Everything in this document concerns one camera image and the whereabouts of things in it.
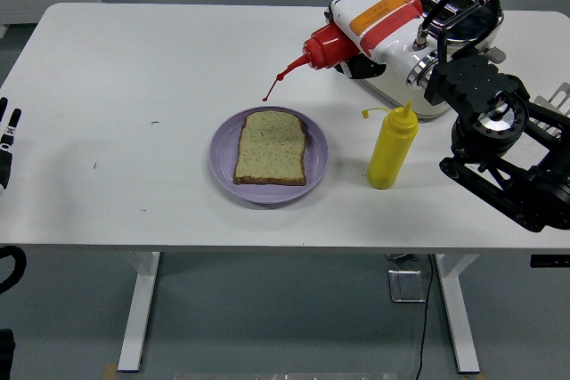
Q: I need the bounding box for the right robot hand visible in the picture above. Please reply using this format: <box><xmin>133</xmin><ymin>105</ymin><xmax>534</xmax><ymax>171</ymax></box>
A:
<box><xmin>329</xmin><ymin>0</ymin><xmax>440</xmax><ymax>87</ymax></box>

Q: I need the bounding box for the yellow squeeze bottle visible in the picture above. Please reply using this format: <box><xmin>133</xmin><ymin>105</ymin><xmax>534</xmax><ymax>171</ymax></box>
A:
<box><xmin>360</xmin><ymin>100</ymin><xmax>419</xmax><ymax>190</ymax></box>

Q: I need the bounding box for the black cable under table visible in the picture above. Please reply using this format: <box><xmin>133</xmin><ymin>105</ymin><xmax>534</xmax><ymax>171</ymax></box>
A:
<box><xmin>413</xmin><ymin>254</ymin><xmax>436</xmax><ymax>380</ymax></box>

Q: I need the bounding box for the white table leg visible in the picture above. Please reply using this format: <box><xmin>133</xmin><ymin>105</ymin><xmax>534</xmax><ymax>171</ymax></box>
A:
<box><xmin>435</xmin><ymin>254</ymin><xmax>482</xmax><ymax>375</ymax></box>
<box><xmin>116</xmin><ymin>251</ymin><xmax>161</xmax><ymax>373</ymax></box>

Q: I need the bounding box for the metal floor socket plate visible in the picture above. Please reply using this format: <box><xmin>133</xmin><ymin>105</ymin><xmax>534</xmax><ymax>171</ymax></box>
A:
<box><xmin>387</xmin><ymin>268</ymin><xmax>428</xmax><ymax>303</ymax></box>

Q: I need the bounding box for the slice of seeded bread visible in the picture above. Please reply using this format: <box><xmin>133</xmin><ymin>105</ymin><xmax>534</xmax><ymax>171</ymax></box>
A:
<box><xmin>232</xmin><ymin>110</ymin><xmax>308</xmax><ymax>187</ymax></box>

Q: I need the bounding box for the purple plate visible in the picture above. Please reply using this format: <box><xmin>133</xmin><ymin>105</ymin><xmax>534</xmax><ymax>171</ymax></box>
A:
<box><xmin>208</xmin><ymin>106</ymin><xmax>330</xmax><ymax>206</ymax></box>

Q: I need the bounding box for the red squeeze bottle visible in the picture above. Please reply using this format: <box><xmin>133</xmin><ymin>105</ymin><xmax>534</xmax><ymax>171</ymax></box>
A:
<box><xmin>261</xmin><ymin>0</ymin><xmax>424</xmax><ymax>103</ymax></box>

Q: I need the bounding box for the silver metal rack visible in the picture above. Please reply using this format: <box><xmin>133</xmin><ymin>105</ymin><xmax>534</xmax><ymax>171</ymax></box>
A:
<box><xmin>532</xmin><ymin>81</ymin><xmax>570</xmax><ymax>137</ymax></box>

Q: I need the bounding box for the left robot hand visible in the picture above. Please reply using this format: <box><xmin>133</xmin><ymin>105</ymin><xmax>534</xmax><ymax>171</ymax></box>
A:
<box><xmin>0</xmin><ymin>97</ymin><xmax>23</xmax><ymax>197</ymax></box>

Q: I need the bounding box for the black table control panel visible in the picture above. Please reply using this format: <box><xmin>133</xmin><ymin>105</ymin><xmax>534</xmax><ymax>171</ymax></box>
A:
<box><xmin>529</xmin><ymin>254</ymin><xmax>570</xmax><ymax>268</ymax></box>

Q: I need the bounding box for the cream and chrome toaster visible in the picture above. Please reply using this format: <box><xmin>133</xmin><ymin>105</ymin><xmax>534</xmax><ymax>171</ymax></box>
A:
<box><xmin>345</xmin><ymin>0</ymin><xmax>507</xmax><ymax>122</ymax></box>

